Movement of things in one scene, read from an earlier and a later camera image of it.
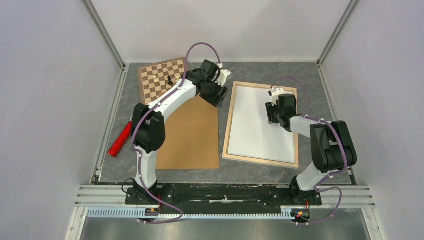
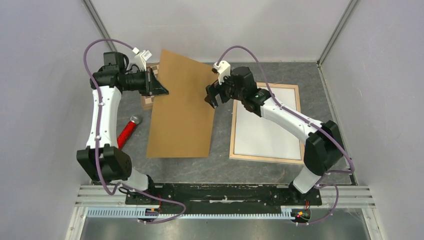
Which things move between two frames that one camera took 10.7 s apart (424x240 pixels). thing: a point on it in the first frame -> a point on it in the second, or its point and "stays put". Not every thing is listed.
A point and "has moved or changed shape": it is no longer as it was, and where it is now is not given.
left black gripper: x=216 y=100 -> x=153 y=87
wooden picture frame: x=225 y=155 has moved or changed shape
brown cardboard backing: x=191 y=140 has moved or changed shape
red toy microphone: x=121 y=141 stays put
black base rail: x=223 y=195 stays put
